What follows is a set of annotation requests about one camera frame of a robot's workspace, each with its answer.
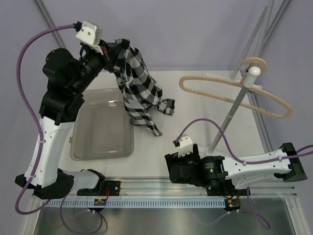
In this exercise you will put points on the beige wooden hanger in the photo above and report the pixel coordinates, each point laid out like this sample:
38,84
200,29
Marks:
224,89

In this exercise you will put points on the aluminium mounting rail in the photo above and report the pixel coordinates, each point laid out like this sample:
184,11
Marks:
163,188

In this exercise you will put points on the corner frame post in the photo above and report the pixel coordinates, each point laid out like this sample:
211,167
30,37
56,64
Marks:
269,36
43,11

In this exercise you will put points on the left corner frame post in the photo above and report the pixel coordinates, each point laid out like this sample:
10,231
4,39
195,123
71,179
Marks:
43,11

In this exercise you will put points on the right corner frame post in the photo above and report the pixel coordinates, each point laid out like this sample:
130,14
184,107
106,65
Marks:
269,36

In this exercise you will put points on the clear plastic bin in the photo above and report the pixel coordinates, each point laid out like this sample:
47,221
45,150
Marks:
102,129

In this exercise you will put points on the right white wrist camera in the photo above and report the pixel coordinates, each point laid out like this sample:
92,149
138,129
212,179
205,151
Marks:
185,145

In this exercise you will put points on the white slotted cable duct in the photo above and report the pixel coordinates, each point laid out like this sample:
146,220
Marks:
138,203

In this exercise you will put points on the white garment rack stand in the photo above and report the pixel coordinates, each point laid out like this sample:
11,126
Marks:
237,105

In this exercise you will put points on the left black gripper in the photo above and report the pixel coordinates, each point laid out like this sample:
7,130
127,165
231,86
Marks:
110,51

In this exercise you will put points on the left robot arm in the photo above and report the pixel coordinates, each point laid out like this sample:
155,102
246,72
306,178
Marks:
68,78

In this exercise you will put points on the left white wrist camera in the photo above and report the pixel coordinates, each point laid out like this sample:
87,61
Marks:
90,35

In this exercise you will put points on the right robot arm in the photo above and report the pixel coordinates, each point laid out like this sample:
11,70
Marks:
212,171

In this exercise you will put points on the black white checkered shirt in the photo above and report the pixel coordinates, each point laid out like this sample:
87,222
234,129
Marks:
140,90

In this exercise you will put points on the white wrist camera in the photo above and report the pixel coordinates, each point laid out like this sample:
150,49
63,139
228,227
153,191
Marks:
90,35
185,145

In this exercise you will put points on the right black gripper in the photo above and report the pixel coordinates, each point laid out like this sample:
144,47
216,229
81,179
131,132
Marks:
173,159

